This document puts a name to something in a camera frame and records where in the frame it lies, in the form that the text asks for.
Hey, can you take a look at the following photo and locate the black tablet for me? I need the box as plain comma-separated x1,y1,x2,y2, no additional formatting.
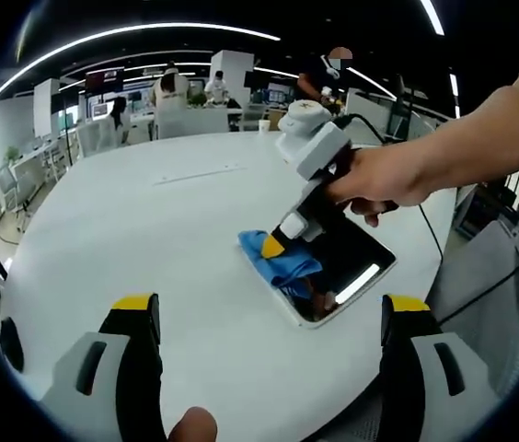
238,215,398,329

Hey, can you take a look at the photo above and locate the blue cleaning cloth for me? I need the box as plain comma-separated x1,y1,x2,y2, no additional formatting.
237,228,323,301

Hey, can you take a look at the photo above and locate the red wall screen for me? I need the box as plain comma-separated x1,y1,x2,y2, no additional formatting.
85,69,125,91

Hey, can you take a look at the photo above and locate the black cable over clothing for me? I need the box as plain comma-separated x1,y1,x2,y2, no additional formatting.
438,219,519,324

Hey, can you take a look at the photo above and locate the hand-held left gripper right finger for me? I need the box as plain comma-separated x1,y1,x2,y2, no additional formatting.
377,294,504,442

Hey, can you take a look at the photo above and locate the person's grey clothing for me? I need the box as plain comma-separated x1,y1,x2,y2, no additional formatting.
424,50,519,398

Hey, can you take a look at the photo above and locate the dark rounded object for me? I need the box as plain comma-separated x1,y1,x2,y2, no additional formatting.
0,316,26,374

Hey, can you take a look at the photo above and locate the person's right hand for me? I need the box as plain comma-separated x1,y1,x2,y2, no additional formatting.
326,145,432,227

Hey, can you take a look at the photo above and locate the short ceiling light strip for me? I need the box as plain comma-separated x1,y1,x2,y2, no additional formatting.
419,0,446,36

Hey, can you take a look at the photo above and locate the black tripod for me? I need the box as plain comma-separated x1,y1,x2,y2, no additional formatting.
389,75,415,139

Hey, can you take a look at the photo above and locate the white office chair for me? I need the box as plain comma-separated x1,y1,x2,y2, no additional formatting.
0,164,35,231

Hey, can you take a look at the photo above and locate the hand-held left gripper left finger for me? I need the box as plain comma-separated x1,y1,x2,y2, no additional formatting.
40,292,168,442

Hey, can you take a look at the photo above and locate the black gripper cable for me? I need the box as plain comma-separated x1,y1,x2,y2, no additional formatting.
332,112,447,264

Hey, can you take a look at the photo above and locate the person's left hand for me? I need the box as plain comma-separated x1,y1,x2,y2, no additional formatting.
168,406,219,442

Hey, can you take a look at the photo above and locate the long curved ceiling light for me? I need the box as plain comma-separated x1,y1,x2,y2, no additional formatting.
0,22,283,100

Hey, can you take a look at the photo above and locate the white divider panel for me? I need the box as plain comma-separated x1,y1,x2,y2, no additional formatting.
345,88,401,140

